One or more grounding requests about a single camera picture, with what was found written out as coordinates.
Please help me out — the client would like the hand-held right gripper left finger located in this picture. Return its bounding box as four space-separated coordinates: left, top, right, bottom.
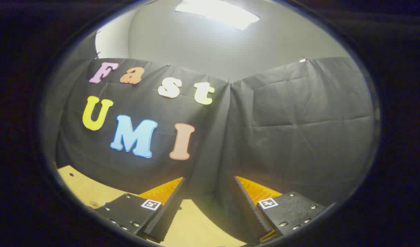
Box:
93 177 186 244

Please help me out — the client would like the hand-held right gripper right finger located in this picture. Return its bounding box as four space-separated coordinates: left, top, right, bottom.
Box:
234 176 327 244

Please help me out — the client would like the wooden desktop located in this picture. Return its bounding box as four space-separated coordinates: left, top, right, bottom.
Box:
56 165 248 247

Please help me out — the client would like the black backdrop cloth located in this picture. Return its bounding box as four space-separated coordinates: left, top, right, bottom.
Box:
54 57 375 208

